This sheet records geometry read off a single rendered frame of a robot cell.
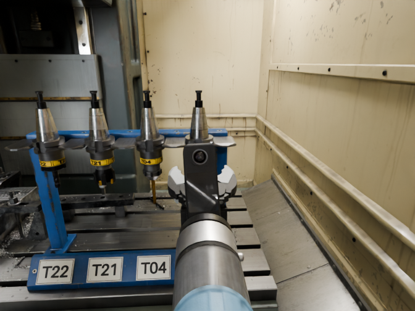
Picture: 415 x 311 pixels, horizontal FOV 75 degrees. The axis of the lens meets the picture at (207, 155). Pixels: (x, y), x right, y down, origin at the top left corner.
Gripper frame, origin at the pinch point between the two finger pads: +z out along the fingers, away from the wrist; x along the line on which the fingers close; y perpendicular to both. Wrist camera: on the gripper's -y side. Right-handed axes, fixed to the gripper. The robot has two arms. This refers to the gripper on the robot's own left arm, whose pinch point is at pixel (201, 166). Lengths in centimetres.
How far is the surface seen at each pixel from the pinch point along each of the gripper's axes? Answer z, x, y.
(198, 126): 8.2, -0.2, -5.7
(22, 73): 68, -69, -13
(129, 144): 8.1, -15.1, -2.1
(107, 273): 0.4, -21.3, 26.2
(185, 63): 108, -5, -15
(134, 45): 106, -31, -24
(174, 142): 8.5, -5.5, -2.1
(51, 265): 2.0, -34.1, 24.5
